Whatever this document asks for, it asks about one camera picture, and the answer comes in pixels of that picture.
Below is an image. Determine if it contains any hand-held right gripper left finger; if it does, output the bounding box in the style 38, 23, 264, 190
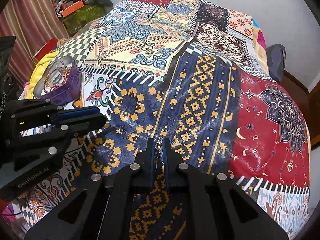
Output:
24, 138, 157, 240

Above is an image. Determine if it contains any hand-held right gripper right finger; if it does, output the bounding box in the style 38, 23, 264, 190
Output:
162, 139, 288, 240

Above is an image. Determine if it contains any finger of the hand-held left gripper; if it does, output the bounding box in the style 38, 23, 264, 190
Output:
24, 100, 101, 124
49, 115, 108, 145

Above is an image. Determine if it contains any purple heart-shaped tin box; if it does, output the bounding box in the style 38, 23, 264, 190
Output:
34, 55, 83, 106

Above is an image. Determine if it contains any beaded bracelet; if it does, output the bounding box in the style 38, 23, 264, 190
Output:
43, 65, 73, 93

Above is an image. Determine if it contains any yellow fleece blanket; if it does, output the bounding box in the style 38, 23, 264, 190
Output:
27, 51, 61, 98

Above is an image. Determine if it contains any red box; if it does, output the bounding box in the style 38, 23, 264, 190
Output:
32, 38, 59, 62

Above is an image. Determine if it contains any patchwork printed blanket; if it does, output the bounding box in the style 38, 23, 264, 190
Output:
15, 0, 312, 240

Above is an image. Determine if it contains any green patterned cover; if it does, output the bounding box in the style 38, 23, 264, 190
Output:
62, 4, 107, 37

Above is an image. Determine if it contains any orange box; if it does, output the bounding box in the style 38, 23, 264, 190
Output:
60, 1, 84, 18

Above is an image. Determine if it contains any striped red curtain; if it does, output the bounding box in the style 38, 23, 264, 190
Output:
0, 0, 69, 80

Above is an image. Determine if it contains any grey backpack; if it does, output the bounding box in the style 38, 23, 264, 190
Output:
265, 44, 287, 83

